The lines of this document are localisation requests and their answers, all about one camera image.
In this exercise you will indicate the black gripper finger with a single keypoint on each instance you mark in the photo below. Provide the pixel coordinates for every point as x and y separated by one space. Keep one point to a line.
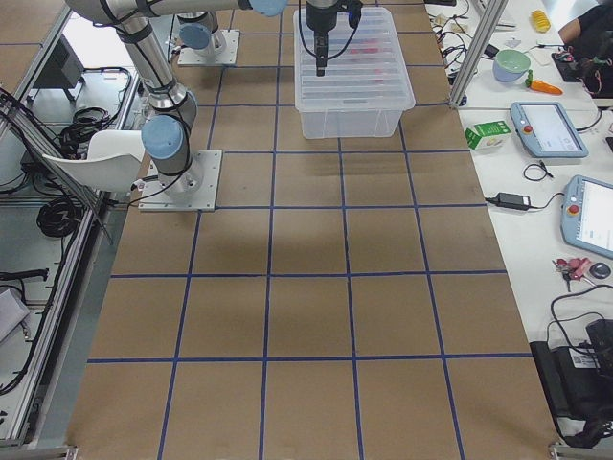
321 52

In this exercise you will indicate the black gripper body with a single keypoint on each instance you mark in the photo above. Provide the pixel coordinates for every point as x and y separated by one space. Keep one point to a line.
321 17

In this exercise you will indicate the clear plastic box lid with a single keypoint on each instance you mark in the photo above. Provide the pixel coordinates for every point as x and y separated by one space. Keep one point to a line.
370 74

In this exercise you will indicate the clear plastic storage box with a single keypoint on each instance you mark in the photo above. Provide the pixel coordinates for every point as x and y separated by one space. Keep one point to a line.
342 123

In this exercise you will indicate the green white carton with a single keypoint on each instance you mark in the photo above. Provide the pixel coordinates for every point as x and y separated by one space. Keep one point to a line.
487 135

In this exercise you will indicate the green and blue bowl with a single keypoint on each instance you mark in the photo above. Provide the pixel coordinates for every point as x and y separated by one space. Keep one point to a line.
509 65

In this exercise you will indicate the yellow toy corn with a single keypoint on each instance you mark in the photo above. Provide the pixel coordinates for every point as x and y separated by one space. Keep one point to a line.
540 21

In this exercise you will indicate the toy carrot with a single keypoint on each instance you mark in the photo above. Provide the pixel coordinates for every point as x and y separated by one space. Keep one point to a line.
541 86

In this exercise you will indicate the white plastic chair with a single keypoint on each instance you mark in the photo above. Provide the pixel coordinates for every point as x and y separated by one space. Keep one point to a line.
112 164

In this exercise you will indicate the blue teach pendant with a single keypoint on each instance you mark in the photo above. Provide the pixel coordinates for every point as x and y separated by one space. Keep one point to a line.
546 131
586 216

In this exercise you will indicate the black power adapter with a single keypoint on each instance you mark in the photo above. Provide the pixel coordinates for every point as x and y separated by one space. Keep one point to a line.
513 201

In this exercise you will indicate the red key bundle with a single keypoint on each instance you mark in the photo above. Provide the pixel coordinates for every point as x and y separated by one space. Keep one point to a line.
572 269

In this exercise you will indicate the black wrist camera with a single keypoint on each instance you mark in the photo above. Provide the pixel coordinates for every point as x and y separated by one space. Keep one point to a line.
353 9

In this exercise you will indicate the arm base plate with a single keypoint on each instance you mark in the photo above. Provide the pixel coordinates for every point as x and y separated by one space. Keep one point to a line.
228 57
195 190

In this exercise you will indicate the aluminium frame post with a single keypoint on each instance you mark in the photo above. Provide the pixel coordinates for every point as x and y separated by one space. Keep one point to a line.
483 33

